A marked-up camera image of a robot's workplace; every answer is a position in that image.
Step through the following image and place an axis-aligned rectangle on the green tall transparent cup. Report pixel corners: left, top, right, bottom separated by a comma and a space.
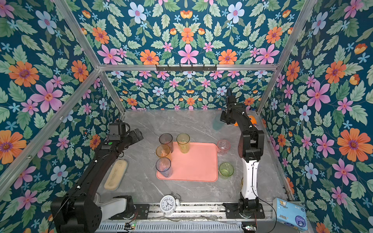
176, 133, 190, 153

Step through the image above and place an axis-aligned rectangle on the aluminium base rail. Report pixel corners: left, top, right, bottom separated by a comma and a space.
99, 202, 275, 231

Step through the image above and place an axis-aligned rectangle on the pink transparent cup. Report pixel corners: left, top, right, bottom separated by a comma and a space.
216, 139, 231, 156

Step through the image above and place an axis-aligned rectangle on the orange plush fish toy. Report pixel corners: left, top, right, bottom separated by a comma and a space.
234, 115, 257, 127

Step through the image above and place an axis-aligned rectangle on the pink plastic tray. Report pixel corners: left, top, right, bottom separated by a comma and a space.
156, 142, 218, 183

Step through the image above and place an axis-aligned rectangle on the white alarm clock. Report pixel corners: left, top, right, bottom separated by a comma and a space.
159, 193, 181, 215

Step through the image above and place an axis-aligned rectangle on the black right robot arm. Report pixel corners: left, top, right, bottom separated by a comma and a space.
220, 88, 264, 217

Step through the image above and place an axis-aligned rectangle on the teal frosted cup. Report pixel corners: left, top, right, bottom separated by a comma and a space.
212, 117, 225, 131

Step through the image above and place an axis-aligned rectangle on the black hook rail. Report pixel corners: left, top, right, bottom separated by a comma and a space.
155, 65, 218, 72

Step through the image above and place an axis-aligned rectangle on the blue tissue pack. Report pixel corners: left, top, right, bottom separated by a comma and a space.
273, 198, 309, 232

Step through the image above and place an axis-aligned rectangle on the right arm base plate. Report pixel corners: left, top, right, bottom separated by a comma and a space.
223, 203, 265, 219

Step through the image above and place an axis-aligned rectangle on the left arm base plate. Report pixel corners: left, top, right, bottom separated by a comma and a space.
110, 204, 150, 220

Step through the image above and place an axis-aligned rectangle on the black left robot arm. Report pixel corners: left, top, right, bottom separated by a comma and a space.
51, 120, 143, 233

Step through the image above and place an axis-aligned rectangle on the blue transparent cup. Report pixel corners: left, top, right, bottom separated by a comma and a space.
155, 157, 173, 178

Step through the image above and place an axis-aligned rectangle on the yellow transparent cup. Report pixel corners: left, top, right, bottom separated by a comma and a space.
155, 144, 171, 158

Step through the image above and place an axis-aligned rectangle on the green short cup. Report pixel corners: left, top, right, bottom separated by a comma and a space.
219, 162, 235, 178

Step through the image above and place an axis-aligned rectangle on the grey transparent cup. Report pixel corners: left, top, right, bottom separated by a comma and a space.
159, 133, 174, 153

